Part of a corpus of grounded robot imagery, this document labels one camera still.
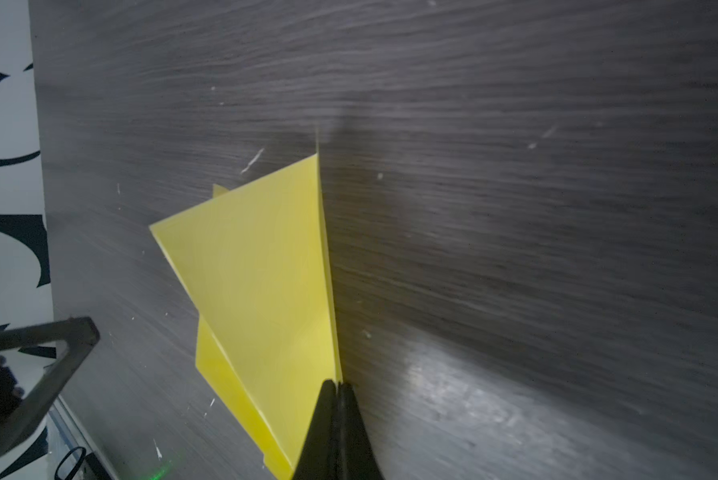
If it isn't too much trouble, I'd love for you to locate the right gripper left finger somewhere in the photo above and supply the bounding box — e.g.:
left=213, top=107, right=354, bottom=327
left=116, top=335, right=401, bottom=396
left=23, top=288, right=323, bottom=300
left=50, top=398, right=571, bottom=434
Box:
left=292, top=380, right=337, bottom=480

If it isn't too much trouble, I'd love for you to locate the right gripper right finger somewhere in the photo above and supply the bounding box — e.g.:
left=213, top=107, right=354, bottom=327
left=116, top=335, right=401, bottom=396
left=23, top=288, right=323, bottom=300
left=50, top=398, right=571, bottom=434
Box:
left=337, top=383, right=383, bottom=480

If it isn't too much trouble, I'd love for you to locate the aluminium front rail frame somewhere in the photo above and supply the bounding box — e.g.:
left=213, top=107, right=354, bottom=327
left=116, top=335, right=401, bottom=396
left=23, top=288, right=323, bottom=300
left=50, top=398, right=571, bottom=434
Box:
left=47, top=397, right=119, bottom=480

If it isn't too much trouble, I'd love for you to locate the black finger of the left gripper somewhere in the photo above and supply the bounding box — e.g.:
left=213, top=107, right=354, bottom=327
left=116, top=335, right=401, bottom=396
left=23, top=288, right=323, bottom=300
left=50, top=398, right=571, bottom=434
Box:
left=0, top=316, right=102, bottom=462

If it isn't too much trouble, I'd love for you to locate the yellow square paper sheet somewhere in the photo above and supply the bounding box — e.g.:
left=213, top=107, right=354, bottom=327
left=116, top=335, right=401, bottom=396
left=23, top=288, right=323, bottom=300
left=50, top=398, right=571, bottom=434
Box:
left=151, top=156, right=342, bottom=479

